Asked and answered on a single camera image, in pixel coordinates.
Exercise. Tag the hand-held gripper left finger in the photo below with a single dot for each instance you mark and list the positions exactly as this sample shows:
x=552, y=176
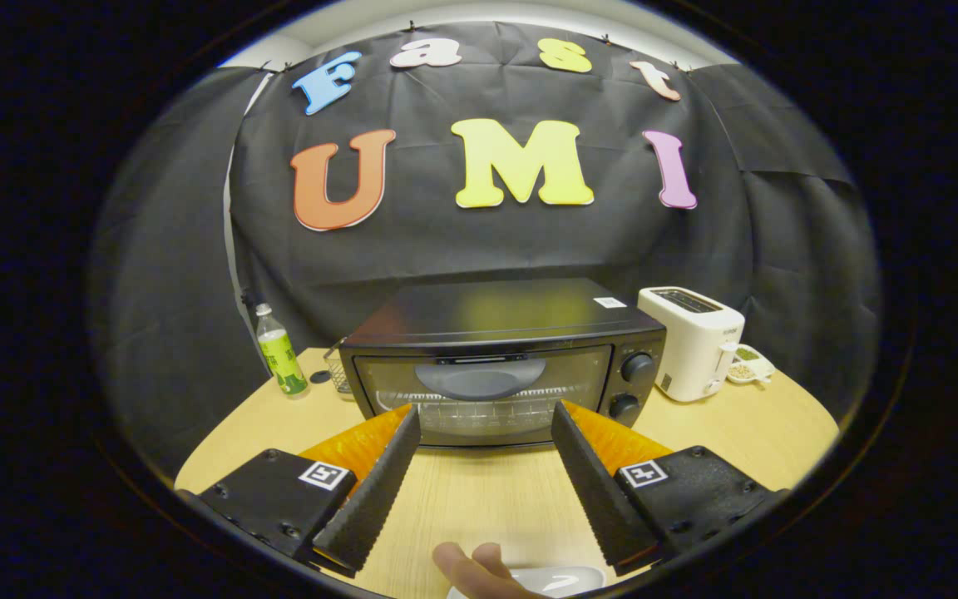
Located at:
x=371, y=499

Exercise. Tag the green label plastic bottle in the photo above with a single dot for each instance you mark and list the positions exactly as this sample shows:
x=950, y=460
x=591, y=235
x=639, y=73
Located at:
x=283, y=358

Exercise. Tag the black toaster oven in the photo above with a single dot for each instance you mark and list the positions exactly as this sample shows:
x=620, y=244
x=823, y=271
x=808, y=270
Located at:
x=496, y=320

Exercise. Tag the white pop-up toaster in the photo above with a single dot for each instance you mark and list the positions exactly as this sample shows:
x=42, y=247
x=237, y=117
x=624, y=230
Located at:
x=695, y=349

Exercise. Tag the white square plate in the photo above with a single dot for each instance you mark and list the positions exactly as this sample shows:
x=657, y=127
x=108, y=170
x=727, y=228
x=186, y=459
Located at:
x=566, y=580

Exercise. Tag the small white dish with seeds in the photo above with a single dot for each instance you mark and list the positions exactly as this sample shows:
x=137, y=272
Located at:
x=749, y=366

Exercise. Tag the small black disc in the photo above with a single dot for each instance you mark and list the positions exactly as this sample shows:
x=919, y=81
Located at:
x=320, y=377

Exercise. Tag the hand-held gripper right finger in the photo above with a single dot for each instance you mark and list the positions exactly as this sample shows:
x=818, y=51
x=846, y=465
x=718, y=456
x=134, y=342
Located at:
x=599, y=499

